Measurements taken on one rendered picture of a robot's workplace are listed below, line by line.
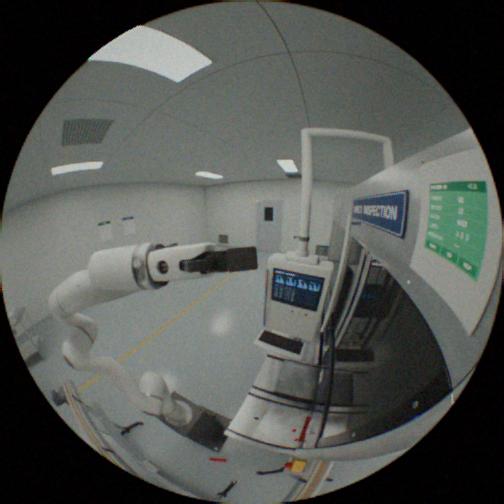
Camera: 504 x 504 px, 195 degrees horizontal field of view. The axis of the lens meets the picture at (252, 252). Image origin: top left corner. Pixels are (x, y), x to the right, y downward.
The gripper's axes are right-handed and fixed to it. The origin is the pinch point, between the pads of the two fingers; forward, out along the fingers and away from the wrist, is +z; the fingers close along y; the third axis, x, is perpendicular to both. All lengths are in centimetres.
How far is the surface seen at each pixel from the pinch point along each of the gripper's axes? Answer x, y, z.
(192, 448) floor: 183, 23, -73
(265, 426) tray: 98, 16, 1
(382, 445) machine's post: 32.5, -27.0, 16.2
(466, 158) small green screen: -10.4, -26.7, 25.2
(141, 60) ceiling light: -116, 1, -52
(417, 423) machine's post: 23.6, -28.2, 17.6
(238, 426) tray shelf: 96, 18, -14
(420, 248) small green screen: 1.5, -12.3, 30.8
